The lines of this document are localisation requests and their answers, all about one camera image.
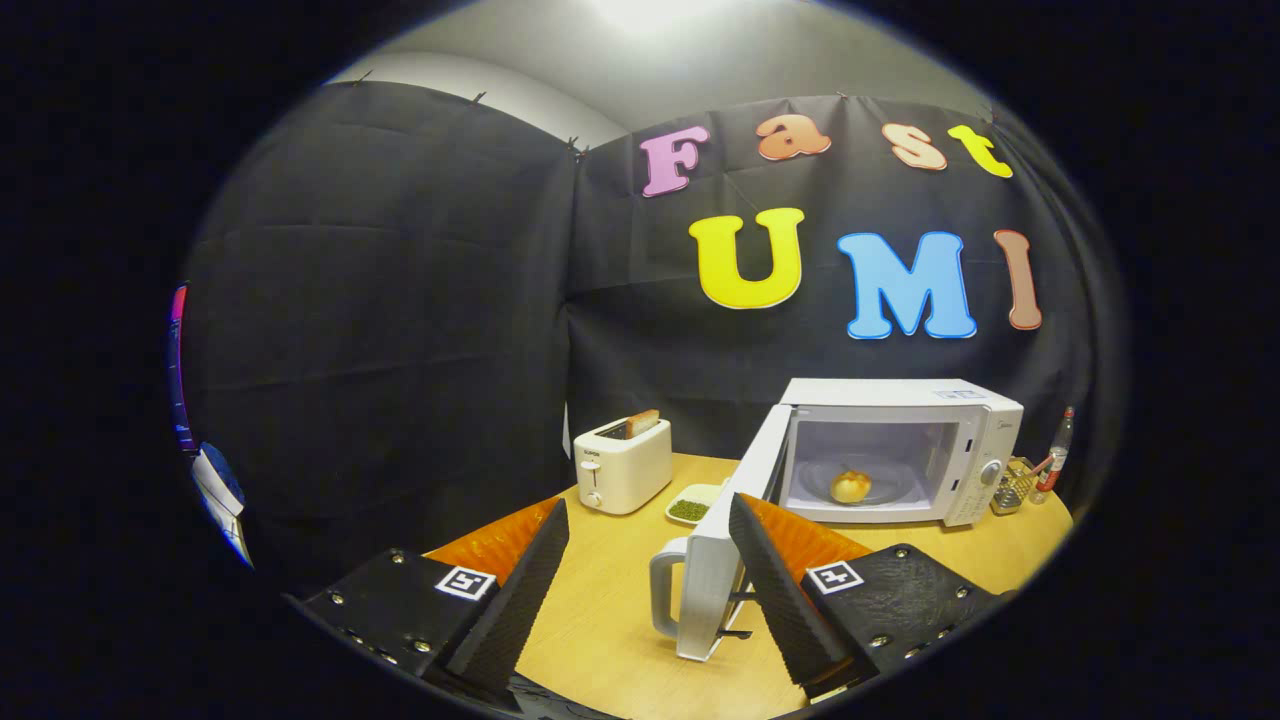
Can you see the blue white object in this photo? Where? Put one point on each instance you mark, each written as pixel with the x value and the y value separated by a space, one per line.
pixel 220 495

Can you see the red white striped straw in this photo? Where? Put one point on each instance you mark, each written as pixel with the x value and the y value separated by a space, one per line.
pixel 1043 463

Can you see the golden bread bun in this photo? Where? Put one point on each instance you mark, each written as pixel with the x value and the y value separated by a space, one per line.
pixel 851 487

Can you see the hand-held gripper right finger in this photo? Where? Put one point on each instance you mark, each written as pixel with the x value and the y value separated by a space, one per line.
pixel 780 590

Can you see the toast slice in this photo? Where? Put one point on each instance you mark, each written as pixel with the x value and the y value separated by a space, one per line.
pixel 643 423

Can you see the white toaster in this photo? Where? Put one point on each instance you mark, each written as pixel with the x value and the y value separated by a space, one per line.
pixel 625 470

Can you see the white microwave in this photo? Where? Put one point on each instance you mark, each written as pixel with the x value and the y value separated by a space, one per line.
pixel 900 400

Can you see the clear plastic water bottle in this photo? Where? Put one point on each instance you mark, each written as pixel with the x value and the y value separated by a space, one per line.
pixel 1055 460

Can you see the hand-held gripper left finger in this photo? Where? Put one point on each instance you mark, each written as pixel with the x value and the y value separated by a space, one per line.
pixel 515 590

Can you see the white divided bean dish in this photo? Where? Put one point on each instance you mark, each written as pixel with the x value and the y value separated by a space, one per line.
pixel 690 508

